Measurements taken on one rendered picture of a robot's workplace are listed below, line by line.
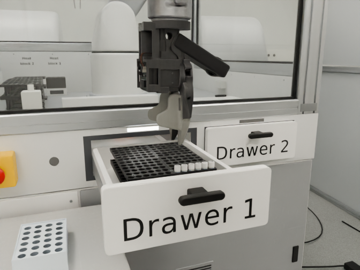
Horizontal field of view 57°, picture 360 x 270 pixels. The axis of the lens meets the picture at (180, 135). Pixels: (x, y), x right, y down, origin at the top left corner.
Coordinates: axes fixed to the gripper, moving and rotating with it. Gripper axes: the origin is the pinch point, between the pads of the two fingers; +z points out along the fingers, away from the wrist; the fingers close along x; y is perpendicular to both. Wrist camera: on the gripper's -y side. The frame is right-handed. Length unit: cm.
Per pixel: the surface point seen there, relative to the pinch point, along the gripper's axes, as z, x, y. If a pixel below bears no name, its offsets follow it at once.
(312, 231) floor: 97, -96, -129
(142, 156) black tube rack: 7.3, -11.7, 4.3
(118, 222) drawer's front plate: 10.0, 10.7, 13.7
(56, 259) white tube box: 18.8, 3.7, 23.0
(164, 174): 7.2, 0.6, 3.3
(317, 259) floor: 97, -71, -110
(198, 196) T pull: 6.0, 14.2, 2.3
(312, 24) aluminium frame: -23, -23, -48
